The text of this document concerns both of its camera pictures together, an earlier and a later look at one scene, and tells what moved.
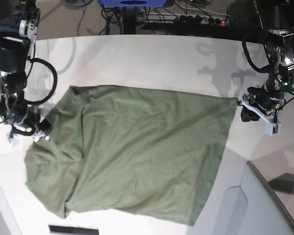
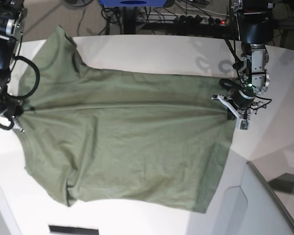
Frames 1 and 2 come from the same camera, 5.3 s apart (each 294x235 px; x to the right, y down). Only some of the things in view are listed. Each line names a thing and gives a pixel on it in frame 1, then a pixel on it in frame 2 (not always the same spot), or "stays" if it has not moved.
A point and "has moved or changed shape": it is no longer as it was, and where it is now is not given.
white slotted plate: x=60 y=230 stays
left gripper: x=29 y=123 to x=13 y=107
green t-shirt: x=143 y=153 has moved or changed shape
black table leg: x=129 y=20 stays
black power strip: x=199 y=19 stays
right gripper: x=262 y=97 to x=243 y=96
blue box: x=132 y=3 stays
